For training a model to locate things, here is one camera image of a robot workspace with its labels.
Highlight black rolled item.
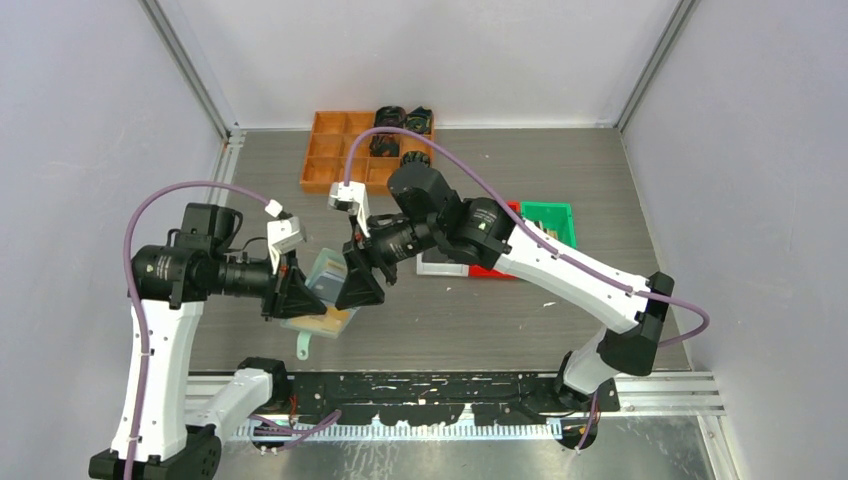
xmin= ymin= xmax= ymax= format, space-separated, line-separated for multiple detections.
xmin=373 ymin=105 xmax=407 ymax=128
xmin=369 ymin=134 xmax=400 ymax=157
xmin=403 ymin=106 xmax=433 ymax=135
xmin=400 ymin=150 xmax=432 ymax=168

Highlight black rolled item middle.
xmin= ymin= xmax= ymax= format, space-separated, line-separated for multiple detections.
xmin=369 ymin=134 xmax=400 ymax=157

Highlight tan items in green bin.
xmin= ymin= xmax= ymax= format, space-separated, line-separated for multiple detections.
xmin=534 ymin=221 xmax=561 ymax=240

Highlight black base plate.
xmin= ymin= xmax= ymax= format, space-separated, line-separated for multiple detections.
xmin=255 ymin=371 xmax=589 ymax=427

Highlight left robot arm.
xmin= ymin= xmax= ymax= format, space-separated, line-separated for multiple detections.
xmin=88 ymin=203 xmax=326 ymax=479

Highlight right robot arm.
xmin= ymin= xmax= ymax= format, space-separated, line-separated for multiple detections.
xmin=329 ymin=163 xmax=674 ymax=411

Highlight grey credit card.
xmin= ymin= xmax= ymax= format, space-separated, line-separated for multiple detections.
xmin=307 ymin=271 xmax=344 ymax=303

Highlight black rolled item front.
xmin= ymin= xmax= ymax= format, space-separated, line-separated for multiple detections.
xmin=400 ymin=150 xmax=432 ymax=168

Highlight orange credit card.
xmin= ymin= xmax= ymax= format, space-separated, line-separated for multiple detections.
xmin=288 ymin=306 xmax=355 ymax=335

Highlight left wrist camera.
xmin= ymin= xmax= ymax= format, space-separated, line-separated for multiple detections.
xmin=266 ymin=216 xmax=306 ymax=273

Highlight black rolled item back right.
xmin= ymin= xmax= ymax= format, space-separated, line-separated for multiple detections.
xmin=403 ymin=106 xmax=433 ymax=135

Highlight orange compartment tray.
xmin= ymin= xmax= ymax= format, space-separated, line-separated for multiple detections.
xmin=300 ymin=110 xmax=435 ymax=195

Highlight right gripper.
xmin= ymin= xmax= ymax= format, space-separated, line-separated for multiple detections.
xmin=335 ymin=213 xmax=441 ymax=311

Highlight red bin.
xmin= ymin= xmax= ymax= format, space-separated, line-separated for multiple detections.
xmin=467 ymin=200 xmax=525 ymax=281

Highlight green bin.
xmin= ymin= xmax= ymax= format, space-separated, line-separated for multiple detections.
xmin=520 ymin=201 xmax=578 ymax=248

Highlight white bin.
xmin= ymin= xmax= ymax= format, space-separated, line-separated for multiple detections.
xmin=416 ymin=248 xmax=469 ymax=277

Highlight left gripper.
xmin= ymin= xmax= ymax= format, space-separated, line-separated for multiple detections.
xmin=210 ymin=242 xmax=328 ymax=319

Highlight black rolled item back left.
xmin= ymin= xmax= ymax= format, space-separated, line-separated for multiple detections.
xmin=373 ymin=105 xmax=407 ymax=128

